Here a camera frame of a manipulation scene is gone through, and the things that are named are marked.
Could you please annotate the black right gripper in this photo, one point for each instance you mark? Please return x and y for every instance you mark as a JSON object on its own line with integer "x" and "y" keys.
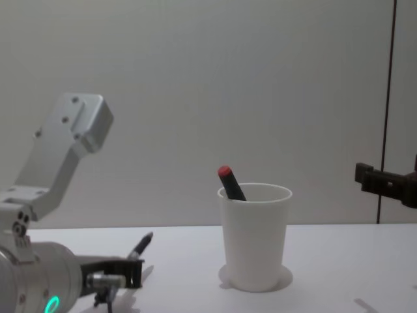
{"x": 411, "y": 187}

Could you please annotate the white table cloth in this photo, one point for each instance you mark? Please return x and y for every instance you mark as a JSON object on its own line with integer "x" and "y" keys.
{"x": 195, "y": 261}

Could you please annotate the black marker with red cap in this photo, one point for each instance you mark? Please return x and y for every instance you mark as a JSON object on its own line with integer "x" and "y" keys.
{"x": 230, "y": 186}

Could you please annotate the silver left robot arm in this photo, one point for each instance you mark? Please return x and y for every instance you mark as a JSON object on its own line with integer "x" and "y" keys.
{"x": 49, "y": 182}

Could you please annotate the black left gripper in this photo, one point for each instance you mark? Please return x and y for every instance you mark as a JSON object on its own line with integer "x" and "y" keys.
{"x": 104, "y": 265}

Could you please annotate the white plastic cup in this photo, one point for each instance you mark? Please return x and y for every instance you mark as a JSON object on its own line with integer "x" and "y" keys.
{"x": 255, "y": 238}

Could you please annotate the thin dark vertical pole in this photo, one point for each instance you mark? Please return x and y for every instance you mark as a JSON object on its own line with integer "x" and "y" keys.
{"x": 387, "y": 114}

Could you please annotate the black pen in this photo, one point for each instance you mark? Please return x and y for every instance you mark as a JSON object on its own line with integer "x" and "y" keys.
{"x": 142, "y": 244}

